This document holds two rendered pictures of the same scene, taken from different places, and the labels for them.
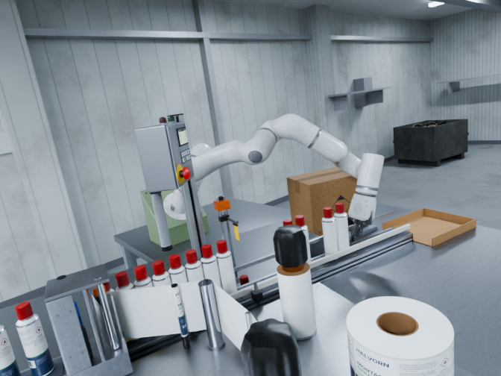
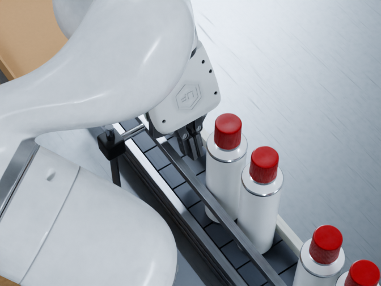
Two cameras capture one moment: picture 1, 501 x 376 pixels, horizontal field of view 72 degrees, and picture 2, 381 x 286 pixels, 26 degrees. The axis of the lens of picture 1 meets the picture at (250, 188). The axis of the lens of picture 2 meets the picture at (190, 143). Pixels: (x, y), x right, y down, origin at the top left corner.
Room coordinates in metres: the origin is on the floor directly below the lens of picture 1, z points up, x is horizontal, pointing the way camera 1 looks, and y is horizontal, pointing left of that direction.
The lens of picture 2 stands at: (1.40, 0.25, 1.88)
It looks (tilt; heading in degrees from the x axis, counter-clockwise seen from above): 55 degrees down; 261
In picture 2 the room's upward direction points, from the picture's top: straight up
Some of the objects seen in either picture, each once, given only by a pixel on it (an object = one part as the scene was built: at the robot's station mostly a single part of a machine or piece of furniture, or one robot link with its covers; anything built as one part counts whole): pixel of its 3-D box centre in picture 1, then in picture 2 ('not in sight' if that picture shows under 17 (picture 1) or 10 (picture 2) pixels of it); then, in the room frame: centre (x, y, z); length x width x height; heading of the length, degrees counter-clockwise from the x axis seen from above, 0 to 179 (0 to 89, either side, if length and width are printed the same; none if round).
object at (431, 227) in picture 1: (427, 225); (51, 9); (1.48, -0.79, 0.85); 0.30 x 0.26 x 0.04; 116
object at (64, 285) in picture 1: (77, 280); not in sight; (0.78, 0.45, 1.14); 0.14 x 0.11 x 0.01; 116
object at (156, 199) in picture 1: (161, 218); not in sight; (1.07, 0.30, 1.18); 0.04 x 0.04 x 0.21
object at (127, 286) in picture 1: (128, 305); not in sight; (0.91, 0.40, 0.98); 0.05 x 0.05 x 0.20
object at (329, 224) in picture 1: (329, 233); (259, 201); (1.23, -0.28, 0.98); 0.05 x 0.05 x 0.20
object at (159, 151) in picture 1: (167, 155); not in sight; (1.08, 0.24, 1.38); 0.17 x 0.10 x 0.19; 171
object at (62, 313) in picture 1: (90, 326); not in sight; (0.78, 0.45, 1.01); 0.14 x 0.13 x 0.26; 116
